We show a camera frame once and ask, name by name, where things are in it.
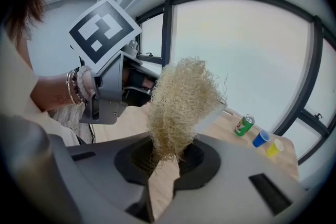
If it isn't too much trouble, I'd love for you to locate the green soda can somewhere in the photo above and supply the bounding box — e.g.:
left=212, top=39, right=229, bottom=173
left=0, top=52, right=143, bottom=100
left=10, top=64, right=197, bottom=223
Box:
left=234, top=114, right=256, bottom=137

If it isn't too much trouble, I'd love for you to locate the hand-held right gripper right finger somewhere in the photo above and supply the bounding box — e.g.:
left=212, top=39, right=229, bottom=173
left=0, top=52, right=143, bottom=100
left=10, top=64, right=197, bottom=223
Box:
left=157, top=133, right=307, bottom=224

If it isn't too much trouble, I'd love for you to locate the black window frame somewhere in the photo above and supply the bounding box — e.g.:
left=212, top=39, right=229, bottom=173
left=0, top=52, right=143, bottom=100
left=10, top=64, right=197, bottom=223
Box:
left=172, top=0, right=336, bottom=166
left=135, top=0, right=174, bottom=66

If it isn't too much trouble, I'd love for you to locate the blue paper cup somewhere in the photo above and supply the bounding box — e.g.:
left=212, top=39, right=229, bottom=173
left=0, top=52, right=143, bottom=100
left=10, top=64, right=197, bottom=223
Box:
left=252, top=129, right=271, bottom=148

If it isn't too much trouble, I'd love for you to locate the thin metal bangle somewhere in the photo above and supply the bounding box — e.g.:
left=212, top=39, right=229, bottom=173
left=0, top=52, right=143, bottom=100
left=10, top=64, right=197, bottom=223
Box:
left=65, top=70, right=83, bottom=106

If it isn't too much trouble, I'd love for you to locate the dark bead bracelet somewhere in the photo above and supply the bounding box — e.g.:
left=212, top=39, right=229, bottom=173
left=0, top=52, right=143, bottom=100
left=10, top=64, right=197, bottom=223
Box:
left=72, top=67, right=87, bottom=104

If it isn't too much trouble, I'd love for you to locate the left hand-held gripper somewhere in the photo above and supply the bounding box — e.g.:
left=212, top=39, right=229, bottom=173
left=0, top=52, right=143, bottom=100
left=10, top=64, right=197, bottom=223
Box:
left=68, top=0, right=142, bottom=124

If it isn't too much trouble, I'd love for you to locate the person's left forearm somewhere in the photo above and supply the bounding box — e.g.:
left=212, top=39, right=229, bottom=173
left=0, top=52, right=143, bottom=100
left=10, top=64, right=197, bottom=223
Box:
left=30, top=70, right=79, bottom=113

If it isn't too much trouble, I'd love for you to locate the beige loofah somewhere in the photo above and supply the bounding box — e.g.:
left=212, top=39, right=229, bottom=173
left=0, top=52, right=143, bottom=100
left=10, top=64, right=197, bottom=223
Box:
left=145, top=57, right=228, bottom=163

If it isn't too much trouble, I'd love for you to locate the yellow paper cup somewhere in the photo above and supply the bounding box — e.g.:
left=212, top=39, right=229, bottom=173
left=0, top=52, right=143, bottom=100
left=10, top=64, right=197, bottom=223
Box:
left=266, top=138, right=285, bottom=157

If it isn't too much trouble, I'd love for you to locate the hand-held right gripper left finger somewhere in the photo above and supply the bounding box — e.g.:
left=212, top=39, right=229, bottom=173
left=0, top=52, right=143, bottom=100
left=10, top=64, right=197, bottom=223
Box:
left=67, top=132, right=161, bottom=224

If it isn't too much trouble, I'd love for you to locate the person's left hand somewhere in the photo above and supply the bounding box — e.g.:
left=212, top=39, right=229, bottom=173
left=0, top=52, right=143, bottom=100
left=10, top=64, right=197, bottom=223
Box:
left=122, top=60, right=160, bottom=108

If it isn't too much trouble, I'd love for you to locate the person in white top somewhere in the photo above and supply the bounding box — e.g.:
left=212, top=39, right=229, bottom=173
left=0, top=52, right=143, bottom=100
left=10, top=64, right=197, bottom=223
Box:
left=0, top=28, right=79, bottom=147

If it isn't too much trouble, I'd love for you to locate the pale bead bracelet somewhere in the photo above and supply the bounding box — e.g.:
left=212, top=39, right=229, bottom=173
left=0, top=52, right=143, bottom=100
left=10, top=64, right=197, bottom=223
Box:
left=76, top=65, right=97, bottom=100

